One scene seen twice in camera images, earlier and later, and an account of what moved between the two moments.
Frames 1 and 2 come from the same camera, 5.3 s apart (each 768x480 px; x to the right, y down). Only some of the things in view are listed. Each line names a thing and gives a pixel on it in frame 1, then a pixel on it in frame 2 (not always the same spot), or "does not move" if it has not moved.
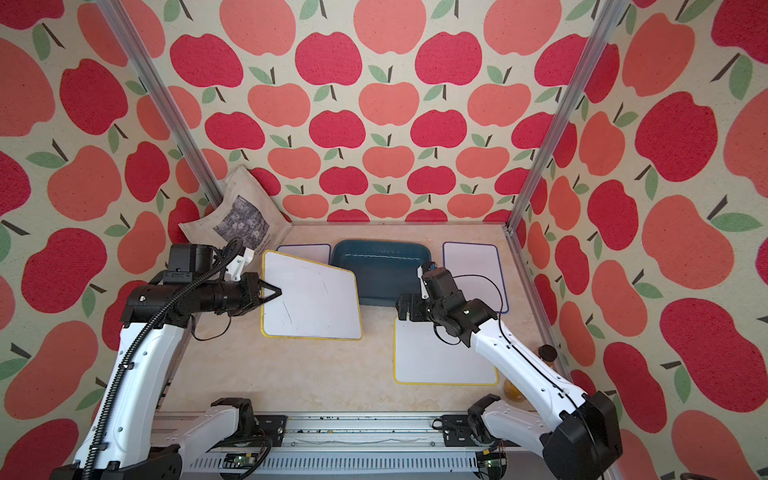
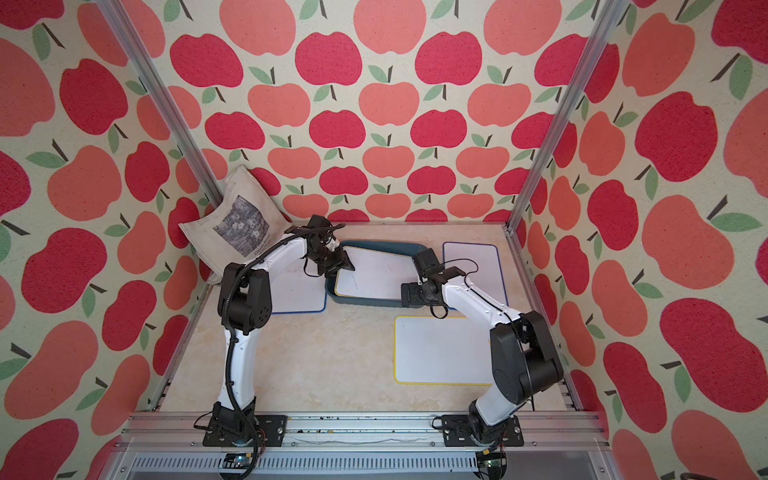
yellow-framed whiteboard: (316, 301) → (377, 272)
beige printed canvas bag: (246, 213) does not move
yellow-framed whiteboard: (426, 354) does not move
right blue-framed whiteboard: (477, 272) does not move
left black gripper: (254, 291) → (342, 258)
